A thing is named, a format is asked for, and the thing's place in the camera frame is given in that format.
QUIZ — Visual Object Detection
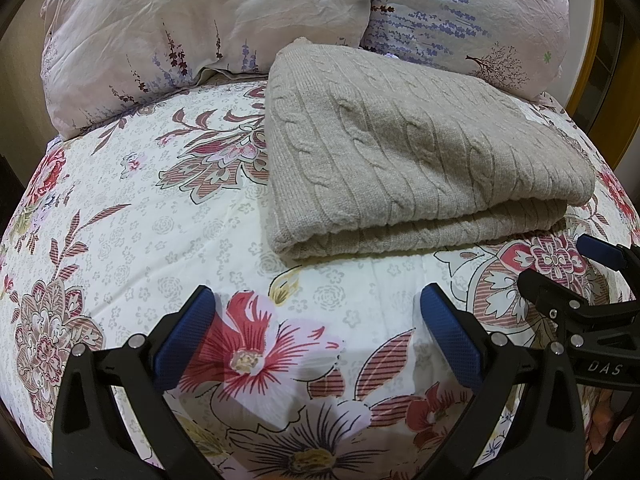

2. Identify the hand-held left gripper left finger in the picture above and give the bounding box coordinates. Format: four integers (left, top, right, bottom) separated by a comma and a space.
52, 285, 221, 480

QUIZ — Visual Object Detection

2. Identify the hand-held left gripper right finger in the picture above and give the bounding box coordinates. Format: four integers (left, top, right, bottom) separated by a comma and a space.
414, 282, 587, 480

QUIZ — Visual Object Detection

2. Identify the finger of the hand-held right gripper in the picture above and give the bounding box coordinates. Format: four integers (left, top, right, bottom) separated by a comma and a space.
517, 269, 608, 357
576, 234, 640, 306

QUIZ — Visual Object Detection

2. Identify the beige cable-knit sweater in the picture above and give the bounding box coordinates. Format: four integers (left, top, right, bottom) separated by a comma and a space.
264, 37, 596, 261

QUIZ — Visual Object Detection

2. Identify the floral bed quilt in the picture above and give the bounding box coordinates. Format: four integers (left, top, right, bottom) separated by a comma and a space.
0, 74, 640, 480

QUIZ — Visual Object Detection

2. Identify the lavender print pillow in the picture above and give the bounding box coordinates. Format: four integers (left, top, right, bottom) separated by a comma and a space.
360, 0, 585, 106

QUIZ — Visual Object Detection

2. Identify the pink floral pillow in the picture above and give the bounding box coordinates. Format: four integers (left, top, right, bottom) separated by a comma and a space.
40, 0, 373, 138

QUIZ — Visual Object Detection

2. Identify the yellow wooden bed frame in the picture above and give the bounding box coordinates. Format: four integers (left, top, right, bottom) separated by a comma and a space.
564, 0, 640, 171

